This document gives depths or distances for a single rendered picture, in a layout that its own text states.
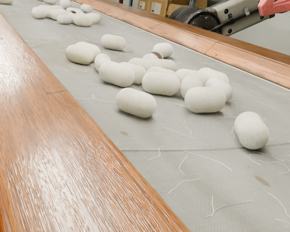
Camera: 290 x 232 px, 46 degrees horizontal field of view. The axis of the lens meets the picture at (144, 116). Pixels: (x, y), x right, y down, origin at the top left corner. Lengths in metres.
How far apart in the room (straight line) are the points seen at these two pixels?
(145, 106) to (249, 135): 0.07
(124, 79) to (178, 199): 0.17
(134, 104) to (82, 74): 0.11
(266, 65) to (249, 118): 0.27
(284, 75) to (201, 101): 0.22
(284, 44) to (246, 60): 2.36
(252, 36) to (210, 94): 2.81
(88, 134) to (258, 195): 0.09
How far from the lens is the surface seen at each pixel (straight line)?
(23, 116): 0.17
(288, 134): 0.30
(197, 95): 0.28
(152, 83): 0.30
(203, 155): 0.22
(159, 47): 0.48
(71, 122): 0.17
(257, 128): 0.23
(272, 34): 2.96
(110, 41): 0.48
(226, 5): 1.06
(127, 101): 0.25
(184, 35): 0.66
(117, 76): 0.31
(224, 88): 0.32
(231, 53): 0.55
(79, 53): 0.38
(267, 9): 0.45
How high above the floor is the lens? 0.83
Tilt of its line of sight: 21 degrees down
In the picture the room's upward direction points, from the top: 10 degrees clockwise
